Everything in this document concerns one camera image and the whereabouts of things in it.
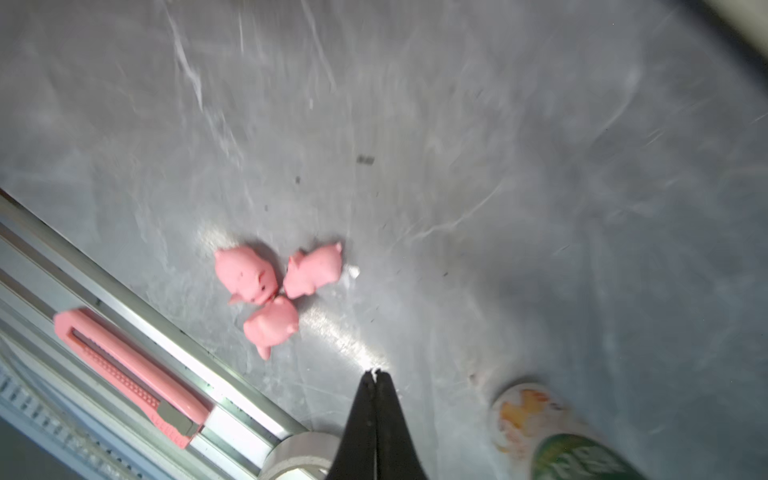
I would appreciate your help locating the pink pig toy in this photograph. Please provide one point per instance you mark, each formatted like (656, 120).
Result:
(306, 273)
(248, 277)
(272, 325)

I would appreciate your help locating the coiled clear tube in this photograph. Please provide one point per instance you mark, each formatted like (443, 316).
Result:
(308, 455)

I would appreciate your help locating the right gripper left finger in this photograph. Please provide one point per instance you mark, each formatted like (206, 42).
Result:
(356, 454)

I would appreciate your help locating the pink pig toy bottom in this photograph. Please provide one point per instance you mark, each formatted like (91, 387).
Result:
(272, 325)

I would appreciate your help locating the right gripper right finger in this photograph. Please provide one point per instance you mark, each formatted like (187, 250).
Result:
(396, 457)

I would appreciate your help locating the pink utility knife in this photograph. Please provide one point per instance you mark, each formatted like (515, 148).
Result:
(169, 405)

